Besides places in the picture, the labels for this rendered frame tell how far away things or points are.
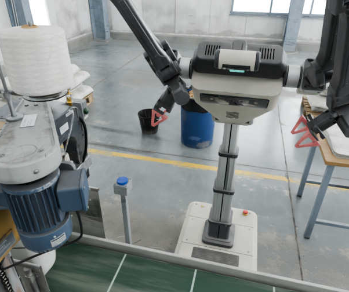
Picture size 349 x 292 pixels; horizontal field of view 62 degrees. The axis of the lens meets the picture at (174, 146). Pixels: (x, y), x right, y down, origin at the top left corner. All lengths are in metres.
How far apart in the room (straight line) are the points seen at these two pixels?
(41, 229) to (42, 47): 0.49
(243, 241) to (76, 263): 1.07
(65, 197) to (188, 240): 1.32
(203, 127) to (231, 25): 5.90
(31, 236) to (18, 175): 0.23
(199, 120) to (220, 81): 2.03
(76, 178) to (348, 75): 0.84
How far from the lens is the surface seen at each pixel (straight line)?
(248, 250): 2.07
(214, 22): 9.00
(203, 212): 2.26
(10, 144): 0.88
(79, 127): 1.32
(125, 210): 1.71
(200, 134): 3.39
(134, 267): 1.79
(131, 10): 0.99
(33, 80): 0.83
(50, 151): 0.80
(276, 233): 2.60
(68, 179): 0.89
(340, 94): 1.06
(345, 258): 2.64
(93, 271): 1.82
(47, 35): 0.81
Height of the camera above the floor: 1.81
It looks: 31 degrees down
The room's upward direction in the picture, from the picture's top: 1 degrees clockwise
